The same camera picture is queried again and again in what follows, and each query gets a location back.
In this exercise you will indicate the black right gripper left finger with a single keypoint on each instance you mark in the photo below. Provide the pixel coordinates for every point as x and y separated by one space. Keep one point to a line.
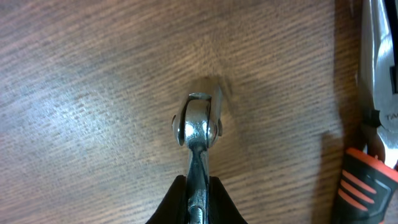
173 207

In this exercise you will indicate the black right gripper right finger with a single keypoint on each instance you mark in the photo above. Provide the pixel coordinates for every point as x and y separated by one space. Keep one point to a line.
222 209

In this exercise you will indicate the silver wrench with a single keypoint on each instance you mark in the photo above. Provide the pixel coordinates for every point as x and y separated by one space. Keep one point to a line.
197 125

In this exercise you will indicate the orange black needle-nose pliers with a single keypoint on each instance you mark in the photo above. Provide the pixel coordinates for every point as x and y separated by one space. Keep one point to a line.
368 178

